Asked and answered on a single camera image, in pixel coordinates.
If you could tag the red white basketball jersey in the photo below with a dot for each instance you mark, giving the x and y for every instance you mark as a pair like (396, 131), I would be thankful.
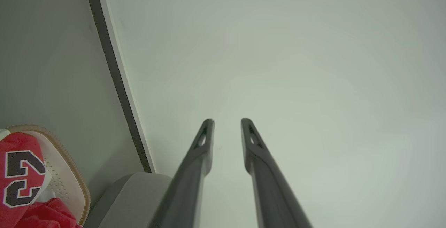
(21, 141)

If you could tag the red white sports shorts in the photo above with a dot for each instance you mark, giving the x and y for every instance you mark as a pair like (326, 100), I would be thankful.
(48, 215)

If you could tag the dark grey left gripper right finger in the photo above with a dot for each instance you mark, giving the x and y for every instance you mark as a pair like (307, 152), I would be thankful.
(270, 189)

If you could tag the grey fabric sofa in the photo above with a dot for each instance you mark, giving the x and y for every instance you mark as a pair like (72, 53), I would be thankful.
(132, 200)

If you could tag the black white wall baseboard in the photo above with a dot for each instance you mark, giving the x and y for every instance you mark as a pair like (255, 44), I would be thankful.
(116, 71)

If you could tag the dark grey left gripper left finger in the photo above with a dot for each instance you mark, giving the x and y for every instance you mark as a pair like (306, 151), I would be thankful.
(190, 186)

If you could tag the white laundry basket tan rim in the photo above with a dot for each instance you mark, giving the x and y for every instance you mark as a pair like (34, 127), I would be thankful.
(68, 174)

